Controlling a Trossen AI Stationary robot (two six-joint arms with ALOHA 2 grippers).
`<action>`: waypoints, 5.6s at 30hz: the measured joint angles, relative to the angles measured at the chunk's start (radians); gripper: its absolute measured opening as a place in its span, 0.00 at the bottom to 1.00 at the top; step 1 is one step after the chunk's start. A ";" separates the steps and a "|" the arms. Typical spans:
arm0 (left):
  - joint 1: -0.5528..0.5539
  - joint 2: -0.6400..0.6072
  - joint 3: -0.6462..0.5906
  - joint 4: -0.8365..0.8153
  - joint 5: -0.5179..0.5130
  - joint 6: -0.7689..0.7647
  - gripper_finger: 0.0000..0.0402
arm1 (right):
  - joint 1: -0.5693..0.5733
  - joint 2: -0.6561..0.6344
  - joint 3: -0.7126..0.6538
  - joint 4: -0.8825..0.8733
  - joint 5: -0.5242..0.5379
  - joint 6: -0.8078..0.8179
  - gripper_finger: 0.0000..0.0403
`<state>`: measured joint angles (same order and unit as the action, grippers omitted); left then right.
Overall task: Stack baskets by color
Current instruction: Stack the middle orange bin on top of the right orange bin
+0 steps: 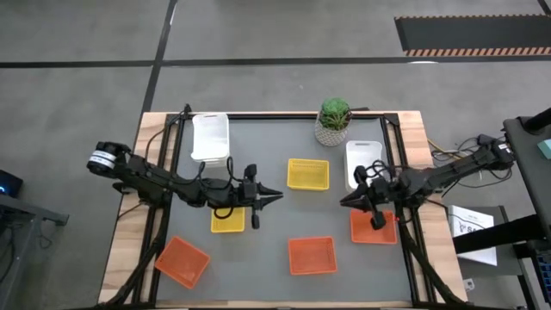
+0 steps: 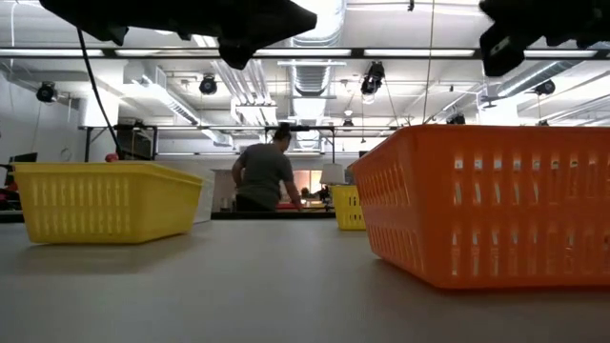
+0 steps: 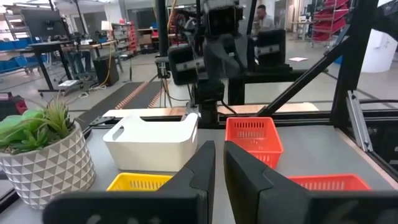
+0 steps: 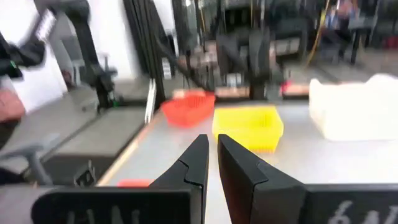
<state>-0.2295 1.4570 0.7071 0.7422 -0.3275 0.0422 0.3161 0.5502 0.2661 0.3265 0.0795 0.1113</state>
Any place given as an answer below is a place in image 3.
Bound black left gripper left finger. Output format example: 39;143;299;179
42;140;216;224

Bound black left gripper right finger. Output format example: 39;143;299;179
223;140;398;224

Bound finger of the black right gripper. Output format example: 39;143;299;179
167;44;206;86
256;28;287;68

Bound yellow plastic slotted basket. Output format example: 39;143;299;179
106;172;174;192

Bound orange plastic slotted basket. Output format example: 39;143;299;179
224;116;284;170
287;173;373;191

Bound red parts shelf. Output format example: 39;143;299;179
111;22;139;55

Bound person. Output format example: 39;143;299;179
252;3;276;34

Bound black tripod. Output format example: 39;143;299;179
156;55;171;108

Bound wooden table edge board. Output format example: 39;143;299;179
102;102;320;119

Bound red shelving rack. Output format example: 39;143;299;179
312;0;353;43

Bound black floor mat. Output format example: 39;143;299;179
76;81;163;123

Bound black trash bin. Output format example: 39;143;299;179
92;55;121;87

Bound white cylinder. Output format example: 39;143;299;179
360;29;398;74

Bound silver aluminium extrusion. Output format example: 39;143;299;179
345;90;374;153

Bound potted plant triangle-pattern pot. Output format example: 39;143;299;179
0;95;96;210

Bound black standing desk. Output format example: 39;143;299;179
29;40;74;97

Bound black computer monitor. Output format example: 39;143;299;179
20;8;63;40

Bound blue storage bins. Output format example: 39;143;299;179
0;37;48;74

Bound red and black toolbox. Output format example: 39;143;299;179
0;92;29;121

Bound black frame beam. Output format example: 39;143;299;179
226;66;309;106

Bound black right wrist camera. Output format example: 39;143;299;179
205;2;245;37

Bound black diagonal frame brace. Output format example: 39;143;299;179
256;37;354;118

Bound black frame post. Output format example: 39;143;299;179
330;0;379;128
154;0;170;57

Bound white bin with handles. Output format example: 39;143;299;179
102;112;200;173

